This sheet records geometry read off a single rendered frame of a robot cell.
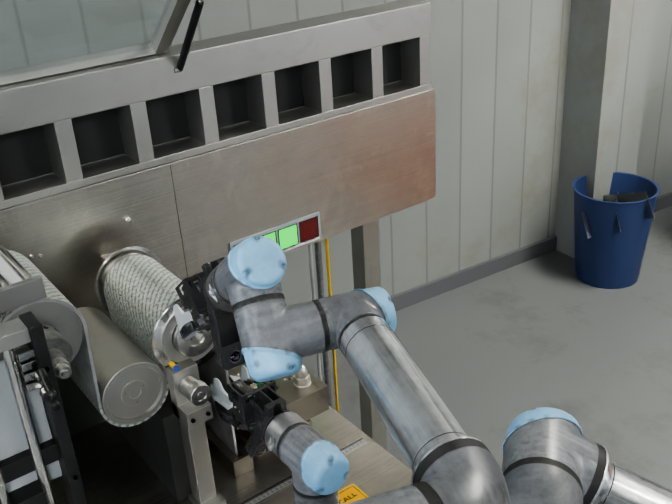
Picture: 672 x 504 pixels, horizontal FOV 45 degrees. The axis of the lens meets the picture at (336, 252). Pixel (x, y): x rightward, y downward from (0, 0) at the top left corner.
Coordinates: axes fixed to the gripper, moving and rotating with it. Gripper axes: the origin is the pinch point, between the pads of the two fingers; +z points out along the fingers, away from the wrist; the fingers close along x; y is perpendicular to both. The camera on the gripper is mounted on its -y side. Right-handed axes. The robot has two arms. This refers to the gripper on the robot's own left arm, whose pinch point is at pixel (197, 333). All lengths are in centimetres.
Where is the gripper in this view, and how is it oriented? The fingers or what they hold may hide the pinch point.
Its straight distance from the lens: 143.7
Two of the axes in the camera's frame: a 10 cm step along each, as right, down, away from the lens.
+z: -4.2, 3.2, 8.5
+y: -4.3, -9.0, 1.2
